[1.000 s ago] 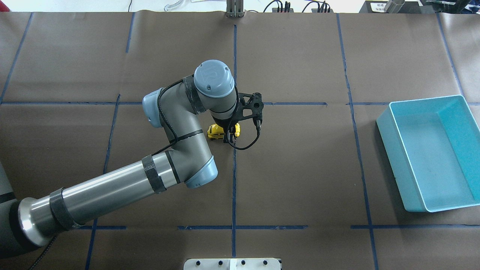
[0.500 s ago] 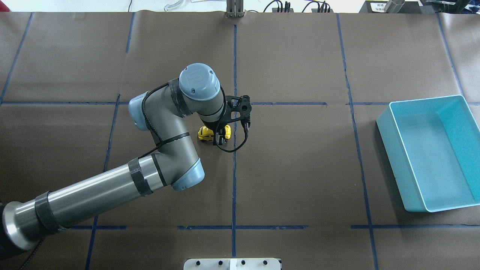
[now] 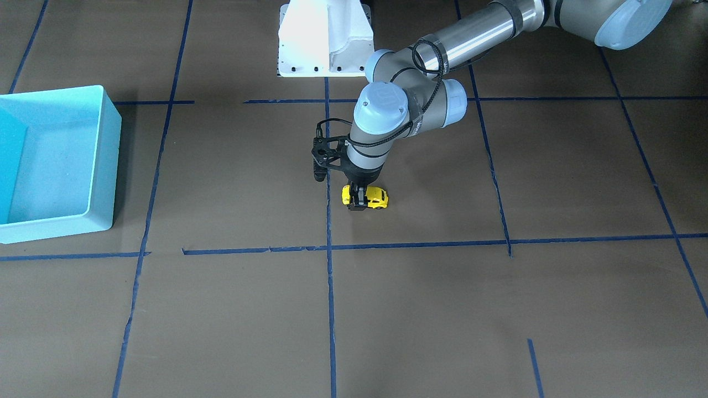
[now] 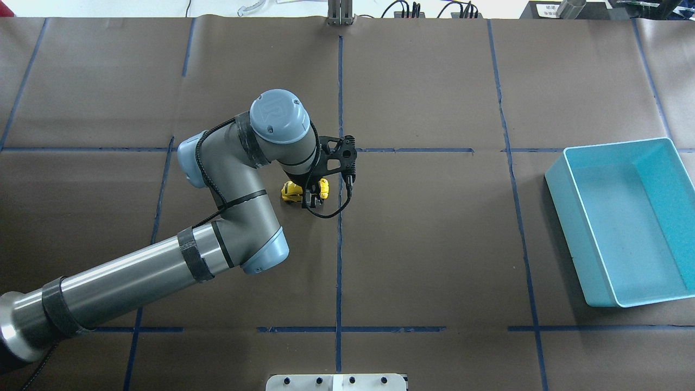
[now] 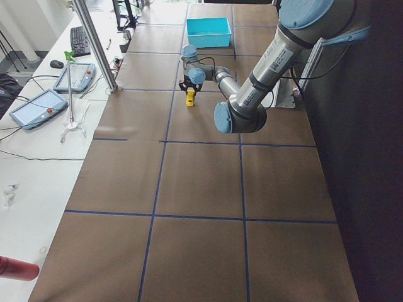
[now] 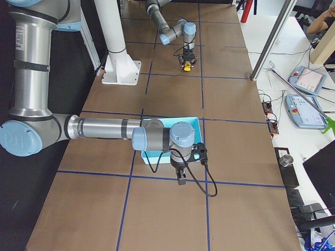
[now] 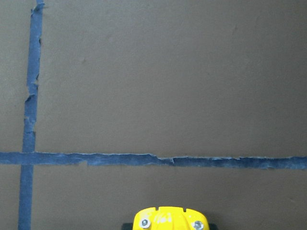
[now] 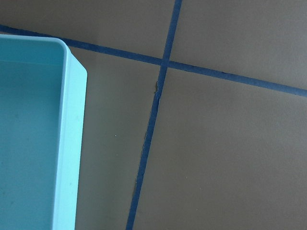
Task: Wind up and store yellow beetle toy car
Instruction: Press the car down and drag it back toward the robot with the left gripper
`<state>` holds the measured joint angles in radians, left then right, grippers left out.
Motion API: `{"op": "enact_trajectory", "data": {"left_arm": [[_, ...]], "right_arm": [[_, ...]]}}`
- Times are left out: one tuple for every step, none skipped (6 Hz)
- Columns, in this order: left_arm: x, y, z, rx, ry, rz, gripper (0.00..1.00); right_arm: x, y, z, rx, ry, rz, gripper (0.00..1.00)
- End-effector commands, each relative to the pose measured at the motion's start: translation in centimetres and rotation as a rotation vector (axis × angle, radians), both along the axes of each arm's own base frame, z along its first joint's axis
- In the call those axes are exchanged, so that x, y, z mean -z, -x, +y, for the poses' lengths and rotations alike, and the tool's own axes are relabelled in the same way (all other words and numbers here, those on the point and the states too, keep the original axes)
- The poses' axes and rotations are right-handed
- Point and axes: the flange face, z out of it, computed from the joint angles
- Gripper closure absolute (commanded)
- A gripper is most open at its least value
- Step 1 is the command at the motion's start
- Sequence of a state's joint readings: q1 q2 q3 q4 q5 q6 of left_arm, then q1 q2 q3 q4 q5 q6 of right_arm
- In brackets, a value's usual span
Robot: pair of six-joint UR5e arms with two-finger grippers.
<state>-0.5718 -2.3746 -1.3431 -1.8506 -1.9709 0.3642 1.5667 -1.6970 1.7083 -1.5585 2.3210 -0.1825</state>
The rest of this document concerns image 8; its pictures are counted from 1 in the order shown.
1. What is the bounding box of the light blue plastic bin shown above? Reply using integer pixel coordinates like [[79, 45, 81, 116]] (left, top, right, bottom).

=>
[[0, 34, 87, 230]]

